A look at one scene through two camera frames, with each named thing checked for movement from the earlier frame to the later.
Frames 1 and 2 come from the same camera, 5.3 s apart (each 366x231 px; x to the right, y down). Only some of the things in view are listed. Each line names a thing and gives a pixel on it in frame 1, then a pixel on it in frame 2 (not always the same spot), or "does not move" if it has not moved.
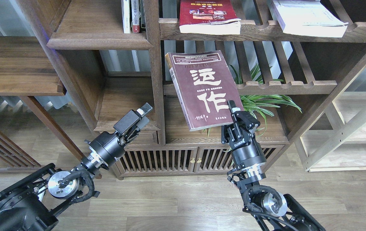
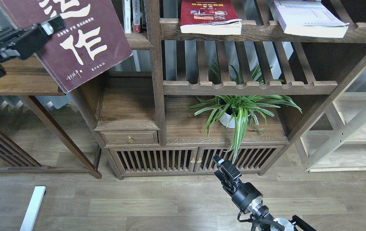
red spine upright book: [135, 16] does not move
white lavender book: [309, 17] does not move
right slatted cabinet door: [218, 159] does not move
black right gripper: [246, 151] -> [242, 193]
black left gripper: [107, 147] -> [19, 42]
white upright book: [125, 9] does not move
